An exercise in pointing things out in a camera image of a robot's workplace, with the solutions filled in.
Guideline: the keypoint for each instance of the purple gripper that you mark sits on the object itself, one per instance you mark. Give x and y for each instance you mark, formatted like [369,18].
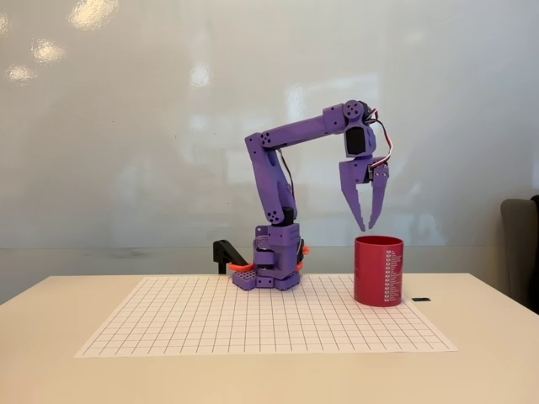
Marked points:
[353,172]

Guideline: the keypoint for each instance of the purple robot arm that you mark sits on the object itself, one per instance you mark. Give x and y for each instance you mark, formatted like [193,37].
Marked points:
[295,132]

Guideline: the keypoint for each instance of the red cup with white print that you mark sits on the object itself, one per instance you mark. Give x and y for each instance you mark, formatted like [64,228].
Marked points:
[375,273]

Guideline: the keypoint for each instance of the orange clamp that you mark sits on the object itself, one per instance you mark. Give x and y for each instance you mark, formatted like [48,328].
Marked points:
[306,250]
[239,266]

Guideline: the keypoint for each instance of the small black flat piece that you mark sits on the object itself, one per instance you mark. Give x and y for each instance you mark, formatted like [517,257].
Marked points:
[421,299]

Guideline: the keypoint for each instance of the black table clamp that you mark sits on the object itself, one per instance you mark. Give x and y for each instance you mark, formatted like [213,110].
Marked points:
[223,250]

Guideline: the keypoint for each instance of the dark grey chair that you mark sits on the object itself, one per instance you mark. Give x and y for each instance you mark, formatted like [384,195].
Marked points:
[520,252]

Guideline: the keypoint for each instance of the white grid paper sheet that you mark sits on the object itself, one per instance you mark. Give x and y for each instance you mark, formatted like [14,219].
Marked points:
[202,320]

